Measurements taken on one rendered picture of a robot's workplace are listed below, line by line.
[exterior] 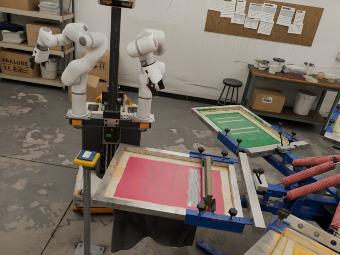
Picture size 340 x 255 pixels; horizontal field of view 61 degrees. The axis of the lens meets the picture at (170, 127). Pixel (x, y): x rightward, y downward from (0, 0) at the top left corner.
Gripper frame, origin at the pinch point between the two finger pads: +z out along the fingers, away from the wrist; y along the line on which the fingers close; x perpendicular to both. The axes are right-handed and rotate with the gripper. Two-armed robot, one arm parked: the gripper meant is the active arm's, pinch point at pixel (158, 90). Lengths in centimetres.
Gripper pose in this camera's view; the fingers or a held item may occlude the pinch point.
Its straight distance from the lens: 155.4
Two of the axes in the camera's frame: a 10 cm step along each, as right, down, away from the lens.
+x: -8.8, 1.1, 4.7
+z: 3.2, 8.6, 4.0
